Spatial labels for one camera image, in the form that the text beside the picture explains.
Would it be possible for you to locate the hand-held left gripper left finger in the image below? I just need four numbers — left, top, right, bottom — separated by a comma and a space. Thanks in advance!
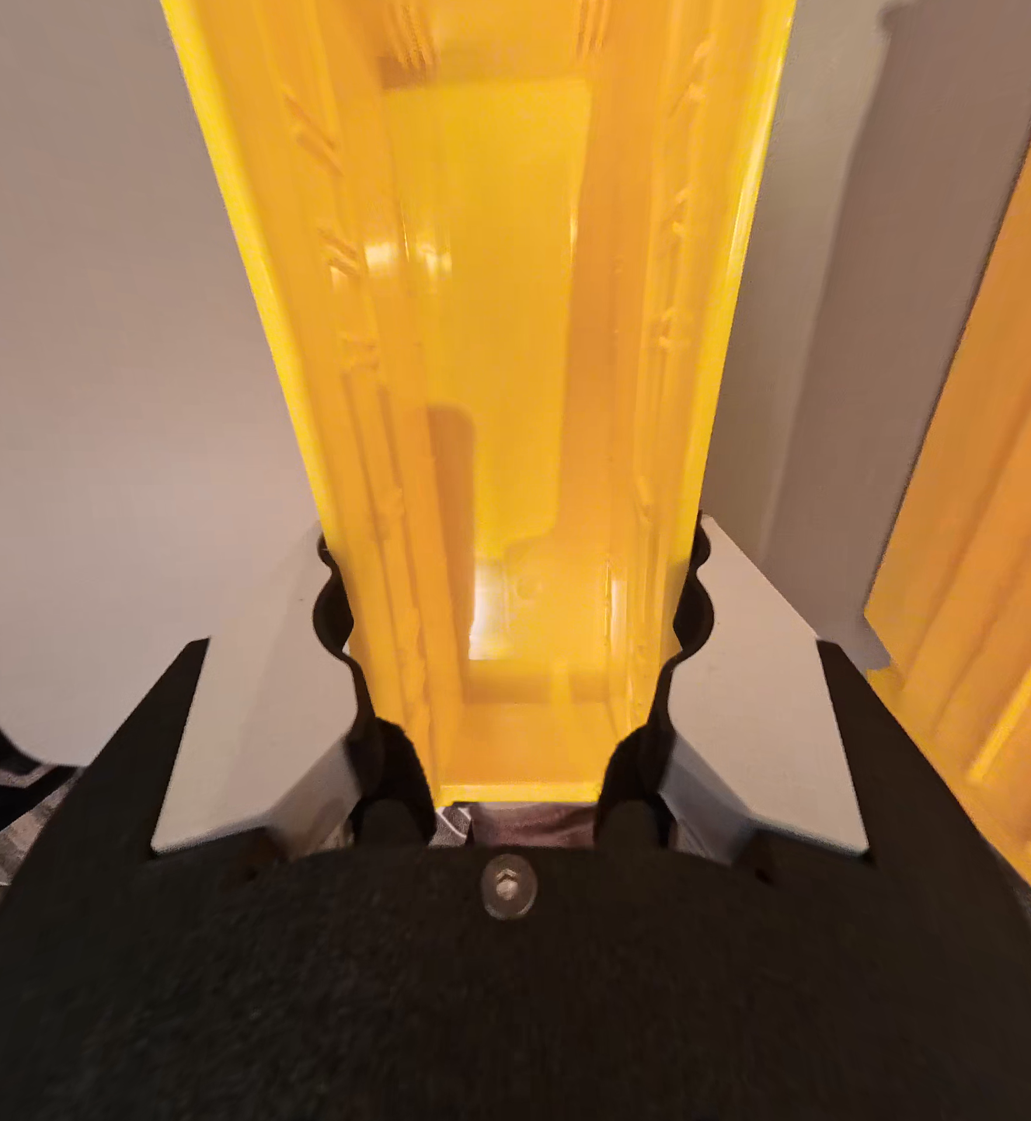
151, 524, 378, 852

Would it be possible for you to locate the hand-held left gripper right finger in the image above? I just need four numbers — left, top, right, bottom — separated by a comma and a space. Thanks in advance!
633, 515, 871, 855

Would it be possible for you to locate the grey desk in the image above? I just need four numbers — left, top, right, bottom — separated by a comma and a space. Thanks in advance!
0, 0, 1031, 767

